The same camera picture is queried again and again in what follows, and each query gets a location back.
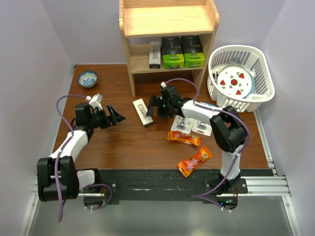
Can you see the blue razor blister pack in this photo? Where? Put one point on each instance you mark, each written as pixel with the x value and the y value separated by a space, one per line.
pixel 181 124
pixel 203 126

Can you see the orange razor bag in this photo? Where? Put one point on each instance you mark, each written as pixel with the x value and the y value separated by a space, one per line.
pixel 183 138
pixel 186 167

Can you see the black green razor box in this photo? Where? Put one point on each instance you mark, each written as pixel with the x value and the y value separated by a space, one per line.
pixel 193 52
pixel 172 53

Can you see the blue white ceramic bowl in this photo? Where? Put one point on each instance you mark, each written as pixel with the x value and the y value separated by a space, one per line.
pixel 87 79

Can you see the white plastic laundry basket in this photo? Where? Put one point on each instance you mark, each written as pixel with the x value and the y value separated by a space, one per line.
pixel 254 61

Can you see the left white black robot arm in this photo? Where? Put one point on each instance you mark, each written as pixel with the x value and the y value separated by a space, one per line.
pixel 57 176

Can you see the aluminium rail frame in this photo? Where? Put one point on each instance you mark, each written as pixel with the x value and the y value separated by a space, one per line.
pixel 265 210

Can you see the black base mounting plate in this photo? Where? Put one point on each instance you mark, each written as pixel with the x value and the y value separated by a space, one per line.
pixel 113 186

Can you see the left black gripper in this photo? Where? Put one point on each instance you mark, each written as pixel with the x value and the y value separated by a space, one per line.
pixel 115 118

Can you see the white Harry's razor box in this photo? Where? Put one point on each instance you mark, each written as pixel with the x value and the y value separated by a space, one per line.
pixel 154 55

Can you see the silver Harry's razor box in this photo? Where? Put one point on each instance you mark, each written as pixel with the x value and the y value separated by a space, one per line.
pixel 142 109

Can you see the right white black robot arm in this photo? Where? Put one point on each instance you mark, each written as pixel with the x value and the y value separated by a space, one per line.
pixel 230 132

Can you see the white watermelon pattern plate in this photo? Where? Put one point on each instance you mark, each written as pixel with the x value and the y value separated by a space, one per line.
pixel 235 81

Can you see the wooden two-tier shelf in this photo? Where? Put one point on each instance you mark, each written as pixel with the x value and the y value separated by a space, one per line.
pixel 159 18

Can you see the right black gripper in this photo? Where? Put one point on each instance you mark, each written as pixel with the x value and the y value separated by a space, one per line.
pixel 153 103

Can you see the left blue razor blister pack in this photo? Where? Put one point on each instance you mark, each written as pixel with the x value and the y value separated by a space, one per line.
pixel 181 124

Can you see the right blue razor blister pack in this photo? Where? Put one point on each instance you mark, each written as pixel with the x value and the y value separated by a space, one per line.
pixel 203 126

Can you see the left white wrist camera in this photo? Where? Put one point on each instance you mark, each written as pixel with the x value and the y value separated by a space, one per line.
pixel 95 101

